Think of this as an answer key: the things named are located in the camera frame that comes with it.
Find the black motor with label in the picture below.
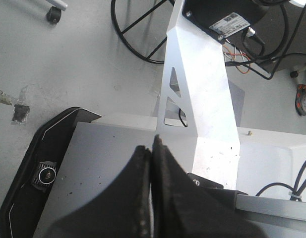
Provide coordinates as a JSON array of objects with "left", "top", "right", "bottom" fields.
[{"left": 182, "top": 0, "right": 269, "bottom": 45}]

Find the grey orange sneaker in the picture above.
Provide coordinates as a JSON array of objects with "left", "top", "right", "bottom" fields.
[{"left": 295, "top": 84, "right": 306, "bottom": 116}]

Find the white metal robot mount bracket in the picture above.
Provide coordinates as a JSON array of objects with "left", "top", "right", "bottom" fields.
[{"left": 157, "top": 0, "right": 240, "bottom": 190}]

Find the black cable with zip tie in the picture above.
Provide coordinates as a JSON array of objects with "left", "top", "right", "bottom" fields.
[{"left": 255, "top": 153, "right": 306, "bottom": 202}]

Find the white robot base platform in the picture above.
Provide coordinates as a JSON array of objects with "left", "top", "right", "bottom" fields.
[{"left": 34, "top": 113, "right": 306, "bottom": 238}]

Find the grey tape patch on floor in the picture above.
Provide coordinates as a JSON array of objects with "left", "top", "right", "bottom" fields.
[{"left": 11, "top": 104, "right": 30, "bottom": 123}]

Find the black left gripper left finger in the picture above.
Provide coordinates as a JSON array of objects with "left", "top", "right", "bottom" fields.
[{"left": 49, "top": 146, "right": 151, "bottom": 238}]

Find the black mobile base bumper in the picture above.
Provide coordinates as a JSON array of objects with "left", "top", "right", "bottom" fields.
[{"left": 0, "top": 107, "right": 101, "bottom": 238}]

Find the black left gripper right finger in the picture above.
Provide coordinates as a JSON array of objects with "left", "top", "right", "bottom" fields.
[{"left": 151, "top": 135, "right": 266, "bottom": 238}]

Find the grey aluminium rail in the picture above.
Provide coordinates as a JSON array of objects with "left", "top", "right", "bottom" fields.
[{"left": 236, "top": 194, "right": 306, "bottom": 238}]

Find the black caster wheel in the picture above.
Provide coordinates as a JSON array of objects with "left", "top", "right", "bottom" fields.
[{"left": 46, "top": 6, "right": 61, "bottom": 24}]

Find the black wire stool frame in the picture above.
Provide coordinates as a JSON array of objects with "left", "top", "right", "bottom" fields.
[{"left": 110, "top": 0, "right": 175, "bottom": 65}]

